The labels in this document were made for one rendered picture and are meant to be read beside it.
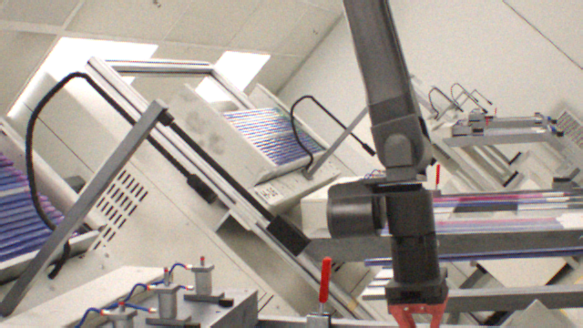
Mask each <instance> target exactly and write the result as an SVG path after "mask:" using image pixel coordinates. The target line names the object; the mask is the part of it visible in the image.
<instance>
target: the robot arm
mask: <svg viewBox="0 0 583 328"><path fill-rule="evenodd" d="M341 3H342V7H343V14H344V17H345V21H347V25H348V29H349V33H350V36H351V39H352V43H353V51H354V53H355V57H356V62H357V66H359V69H360V73H361V77H362V81H363V88H364V93H365V103H366V107H367V111H368V116H369V119H370V120H371V122H372V125H371V127H370V129H371V132H372V136H373V143H374V146H375V150H376V155H377V158H378V159H379V161H380V163H381V164H382V165H384V167H385V168H386V177H378V178H366V179H364V178H361V180H357V181H351V182H345V183H339V182H338V183H337V184H333V185H332V186H330V187H329V188H328V189H327V203H326V220H327V227H328V231H329V234H330V236H332V238H333V239H334V240H347V239H362V238H378V237H380V236H381V234H382V229H385V225H386V212H387V220H388V229H389V235H392V237H390V248H391V256H392V266H393V276H392V278H391V280H390V281H389V282H388V283H387V284H386V285H385V286H384V298H385V299H387V303H388V310H389V312H391V314H392V315H393V317H394V319H395V320H396V321H397V323H398V324H399V327H400V328H417V327H416V325H415V322H414V318H413V316H412V313H427V314H431V315H432V316H433V317H432V321H431V324H430V327H429V328H438V327H439V325H440V324H441V321H442V318H443V314H444V310H445V306H446V302H447V298H448V295H449V293H448V287H447V286H446V281H445V278H447V271H448V268H446V267H442V268H439V258H438V248H437V239H436V233H435V212H434V202H433V192H432V190H426V189H425V188H424V187H423V183H419V182H428V180H427V168H428V167H429V164H430V163H431V160H432V157H433V147H432V143H431V139H430V136H429V132H428V128H427V126H426V125H425V121H424V119H423V117H422V113H421V109H420V106H419V102H418V98H417V95H416V92H415V89H414V87H413V85H412V81H411V78H410V76H409V72H408V67H407V64H406V61H405V57H404V51H403V47H402V46H401V44H400V39H399V35H398V33H397V29H396V25H395V21H394V15H393V12H392V7H390V4H389V1H388V0H341ZM407 183H414V184H407ZM390 184H403V185H391V186H378V185H390ZM384 197H385V201H386V210H385V201H384Z"/></svg>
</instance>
